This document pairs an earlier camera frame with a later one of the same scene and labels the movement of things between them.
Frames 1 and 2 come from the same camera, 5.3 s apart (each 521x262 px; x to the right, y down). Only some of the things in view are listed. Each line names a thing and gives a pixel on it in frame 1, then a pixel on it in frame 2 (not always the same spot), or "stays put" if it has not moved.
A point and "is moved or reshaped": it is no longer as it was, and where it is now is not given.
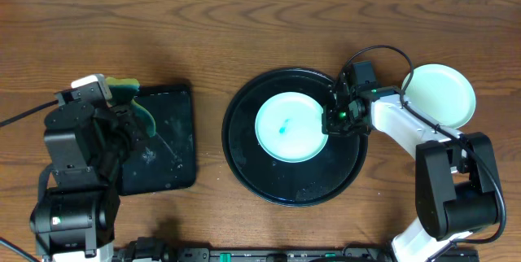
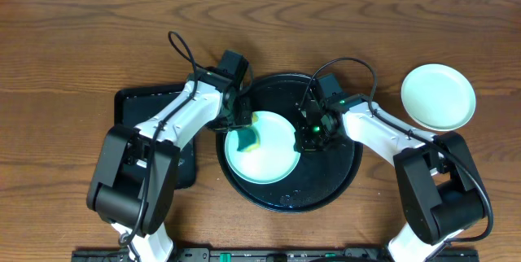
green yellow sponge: x=124 y=89 → x=249 y=137
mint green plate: x=289 y=128 is moved or reshaped
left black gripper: x=118 y=115 → x=238 y=118
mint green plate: x=441 y=93 stays put
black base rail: x=155 y=249 stays put
